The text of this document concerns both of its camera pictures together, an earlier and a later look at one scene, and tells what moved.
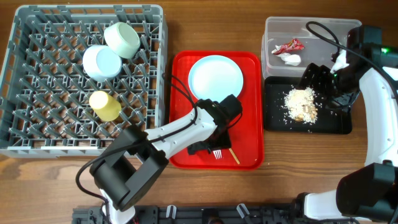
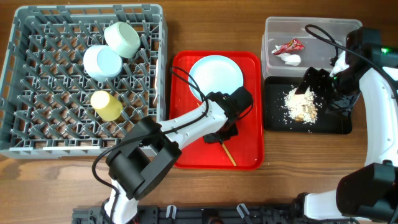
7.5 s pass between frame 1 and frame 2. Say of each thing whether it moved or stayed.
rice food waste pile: stayed
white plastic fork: moved
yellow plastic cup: stayed
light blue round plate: stayed
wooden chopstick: moved
